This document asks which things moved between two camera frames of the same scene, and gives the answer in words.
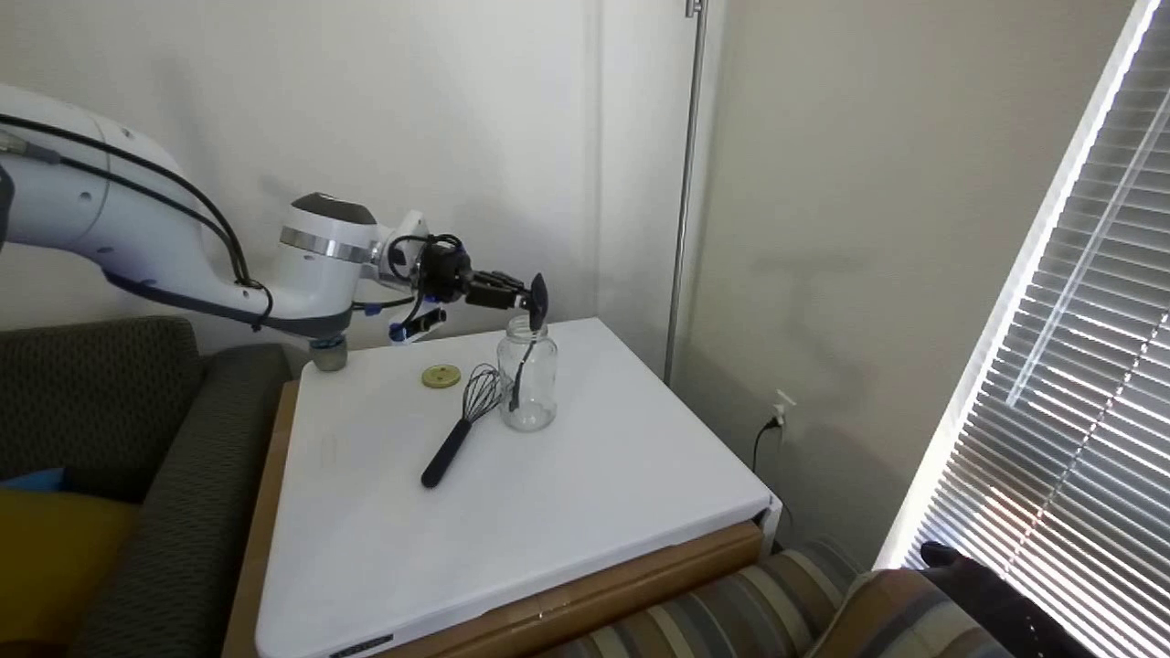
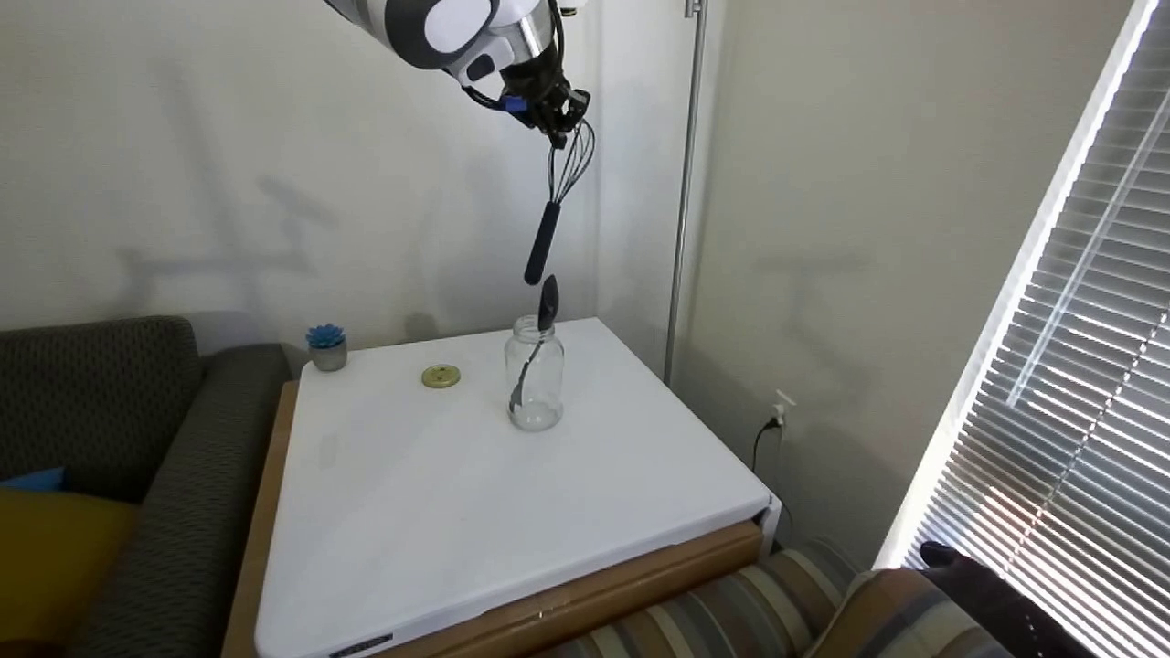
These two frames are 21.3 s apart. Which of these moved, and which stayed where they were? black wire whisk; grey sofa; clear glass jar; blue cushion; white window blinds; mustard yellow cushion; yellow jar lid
Moved: black wire whisk
Stayed: blue cushion; yellow jar lid; mustard yellow cushion; white window blinds; clear glass jar; grey sofa
